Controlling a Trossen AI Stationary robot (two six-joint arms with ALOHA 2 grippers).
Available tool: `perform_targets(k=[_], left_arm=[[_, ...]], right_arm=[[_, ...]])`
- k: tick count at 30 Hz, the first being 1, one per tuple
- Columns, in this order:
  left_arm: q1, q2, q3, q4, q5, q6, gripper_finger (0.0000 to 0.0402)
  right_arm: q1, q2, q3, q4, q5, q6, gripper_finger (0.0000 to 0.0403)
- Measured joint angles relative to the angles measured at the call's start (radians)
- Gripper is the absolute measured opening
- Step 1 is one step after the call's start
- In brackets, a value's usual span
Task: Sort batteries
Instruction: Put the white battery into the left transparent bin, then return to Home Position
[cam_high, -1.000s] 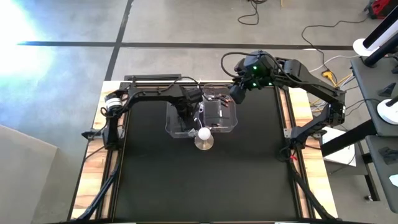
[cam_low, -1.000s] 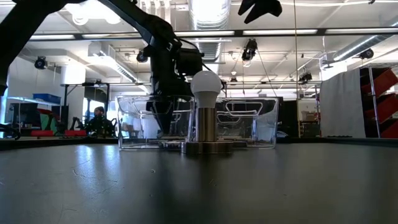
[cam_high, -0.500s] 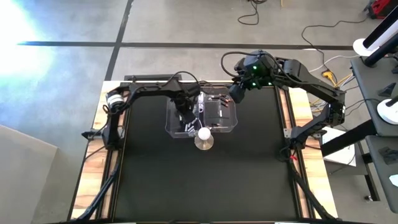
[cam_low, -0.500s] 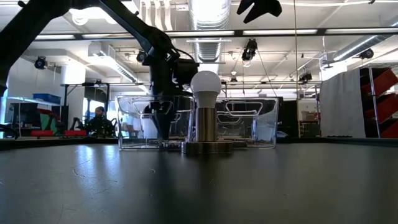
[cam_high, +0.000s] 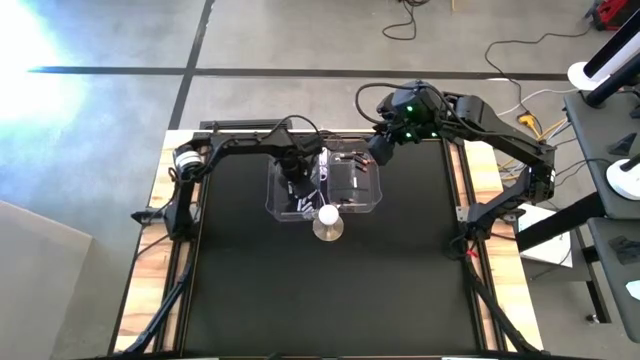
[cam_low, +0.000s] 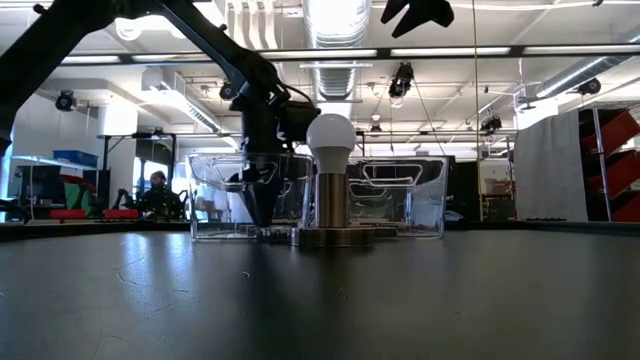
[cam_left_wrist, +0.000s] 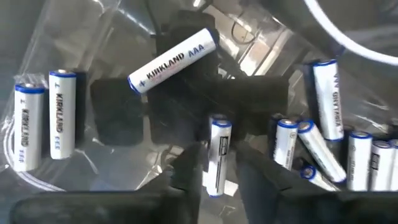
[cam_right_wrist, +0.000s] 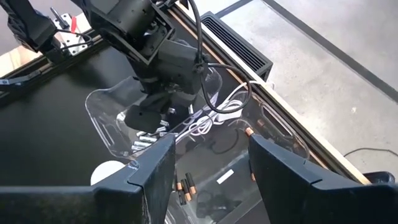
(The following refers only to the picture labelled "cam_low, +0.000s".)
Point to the grey ceiling duct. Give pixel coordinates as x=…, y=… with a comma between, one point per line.
x=590, y=67

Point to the black table mat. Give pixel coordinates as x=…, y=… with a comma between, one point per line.
x=320, y=310

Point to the brass lamp base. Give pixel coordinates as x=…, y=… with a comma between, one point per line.
x=332, y=237

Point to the red cushion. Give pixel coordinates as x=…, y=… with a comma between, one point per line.
x=120, y=214
x=67, y=214

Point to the silver ribbed ventilation duct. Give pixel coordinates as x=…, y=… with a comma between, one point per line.
x=337, y=40

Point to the black gantry stand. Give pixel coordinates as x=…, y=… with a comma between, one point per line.
x=172, y=165

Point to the blue crate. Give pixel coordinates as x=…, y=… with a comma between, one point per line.
x=75, y=158

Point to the person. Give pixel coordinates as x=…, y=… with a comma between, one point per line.
x=159, y=197

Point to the white curtain partition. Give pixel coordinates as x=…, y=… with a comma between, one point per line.
x=550, y=170

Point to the white light bulb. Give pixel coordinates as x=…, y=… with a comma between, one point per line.
x=331, y=140

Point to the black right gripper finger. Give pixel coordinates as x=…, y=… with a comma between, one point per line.
x=407, y=24
x=395, y=12

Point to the white ceiling pipes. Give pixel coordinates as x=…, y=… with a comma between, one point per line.
x=280, y=30

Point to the white table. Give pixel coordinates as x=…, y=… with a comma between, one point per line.
x=40, y=161

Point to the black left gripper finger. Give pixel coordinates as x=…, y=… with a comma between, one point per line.
x=274, y=185
x=256, y=190

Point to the shelf with red bins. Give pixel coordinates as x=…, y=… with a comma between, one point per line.
x=620, y=175

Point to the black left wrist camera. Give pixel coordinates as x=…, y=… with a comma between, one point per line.
x=300, y=122

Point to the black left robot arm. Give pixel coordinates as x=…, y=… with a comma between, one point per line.
x=50, y=40

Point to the clear plastic bin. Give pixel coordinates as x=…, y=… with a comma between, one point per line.
x=210, y=225
x=425, y=210

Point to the overhead frame bar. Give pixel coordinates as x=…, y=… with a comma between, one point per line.
x=450, y=51

